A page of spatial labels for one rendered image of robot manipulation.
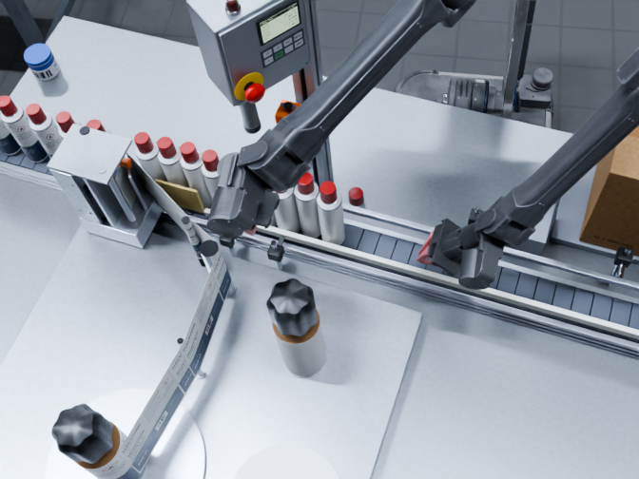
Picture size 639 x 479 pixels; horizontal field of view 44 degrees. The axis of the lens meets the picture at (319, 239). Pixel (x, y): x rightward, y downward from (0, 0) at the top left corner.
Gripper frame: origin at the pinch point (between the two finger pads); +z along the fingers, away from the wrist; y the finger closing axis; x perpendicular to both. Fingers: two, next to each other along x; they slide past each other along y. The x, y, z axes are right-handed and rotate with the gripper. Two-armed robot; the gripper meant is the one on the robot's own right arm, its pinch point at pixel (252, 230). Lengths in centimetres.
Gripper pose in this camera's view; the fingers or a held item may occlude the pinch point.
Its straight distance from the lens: 139.5
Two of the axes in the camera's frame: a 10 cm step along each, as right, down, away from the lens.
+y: 9.5, 2.4, -2.1
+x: 3.1, -8.4, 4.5
